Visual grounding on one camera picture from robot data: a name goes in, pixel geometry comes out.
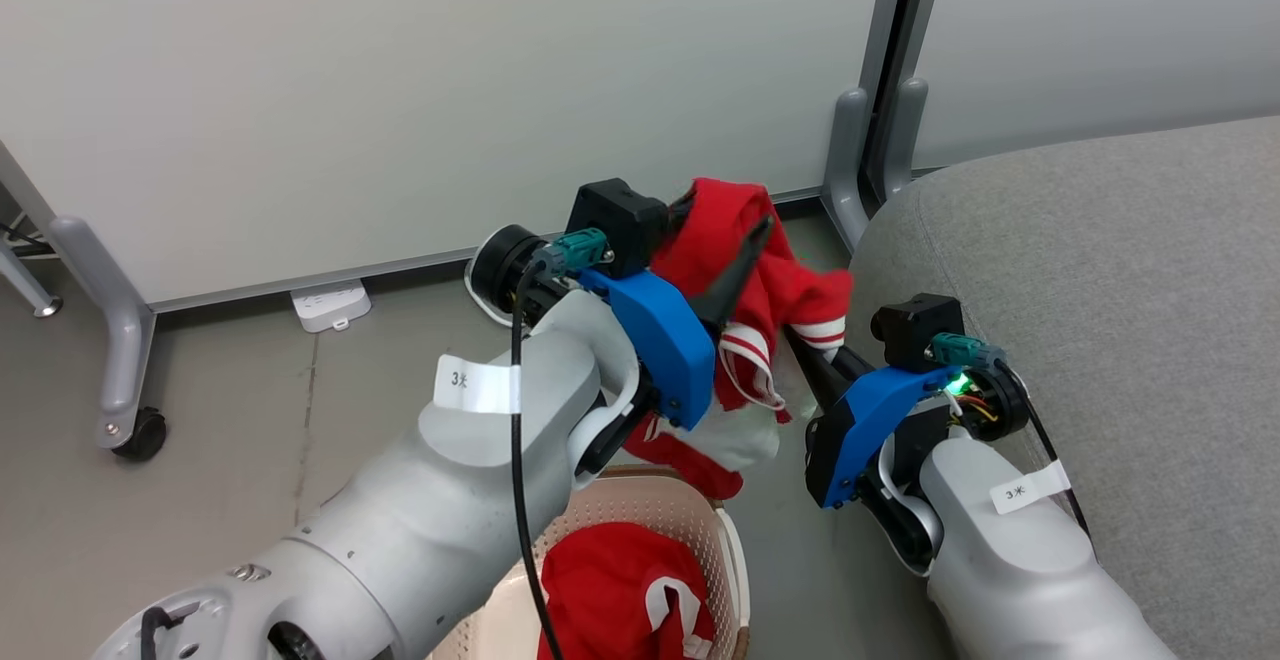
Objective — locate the red jersey with white number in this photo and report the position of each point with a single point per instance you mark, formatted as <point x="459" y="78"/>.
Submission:
<point x="610" y="580"/>

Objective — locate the grey partition leg with caster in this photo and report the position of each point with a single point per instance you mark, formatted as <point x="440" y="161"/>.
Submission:
<point x="112" y="320"/>

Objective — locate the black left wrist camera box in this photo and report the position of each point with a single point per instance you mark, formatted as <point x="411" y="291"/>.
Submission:
<point x="615" y="220"/>

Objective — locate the white partition panel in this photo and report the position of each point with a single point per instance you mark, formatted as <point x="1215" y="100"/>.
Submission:
<point x="1100" y="30"/>
<point x="400" y="90"/>

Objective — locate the grey metal stand leg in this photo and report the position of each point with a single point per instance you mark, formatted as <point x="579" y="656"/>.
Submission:
<point x="25" y="285"/>

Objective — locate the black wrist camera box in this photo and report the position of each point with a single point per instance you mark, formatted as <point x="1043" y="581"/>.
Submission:
<point x="915" y="328"/>
<point x="615" y="220"/>

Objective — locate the red white striped garment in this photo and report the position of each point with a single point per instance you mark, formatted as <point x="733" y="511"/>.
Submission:
<point x="720" y="240"/>

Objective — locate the grey upright partition foot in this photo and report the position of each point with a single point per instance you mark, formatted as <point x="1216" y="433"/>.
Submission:
<point x="903" y="130"/>
<point x="845" y="170"/>

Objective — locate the white paper label tag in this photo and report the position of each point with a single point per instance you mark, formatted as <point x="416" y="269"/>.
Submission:
<point x="475" y="385"/>
<point x="1030" y="488"/>

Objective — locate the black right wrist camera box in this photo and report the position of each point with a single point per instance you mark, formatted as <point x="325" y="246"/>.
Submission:
<point x="915" y="328"/>

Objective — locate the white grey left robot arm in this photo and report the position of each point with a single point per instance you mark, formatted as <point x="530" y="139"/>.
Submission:
<point x="400" y="530"/>

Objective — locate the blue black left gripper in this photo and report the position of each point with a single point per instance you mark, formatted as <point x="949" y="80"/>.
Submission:
<point x="660" y="340"/>

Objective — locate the black caster wheel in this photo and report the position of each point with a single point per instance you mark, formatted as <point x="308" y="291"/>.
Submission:
<point x="142" y="437"/>

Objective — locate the cream plastic laundry basket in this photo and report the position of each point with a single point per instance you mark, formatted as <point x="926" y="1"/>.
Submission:
<point x="640" y="505"/>

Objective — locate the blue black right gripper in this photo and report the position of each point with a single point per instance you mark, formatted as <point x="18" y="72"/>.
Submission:
<point x="860" y="430"/>

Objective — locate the grey fabric sofa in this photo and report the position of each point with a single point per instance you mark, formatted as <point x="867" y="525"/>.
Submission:
<point x="1110" y="270"/>

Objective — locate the small white power strip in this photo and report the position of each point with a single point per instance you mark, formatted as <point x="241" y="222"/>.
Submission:
<point x="330" y="305"/>

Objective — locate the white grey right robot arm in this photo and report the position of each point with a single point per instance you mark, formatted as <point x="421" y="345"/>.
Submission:
<point x="1010" y="580"/>

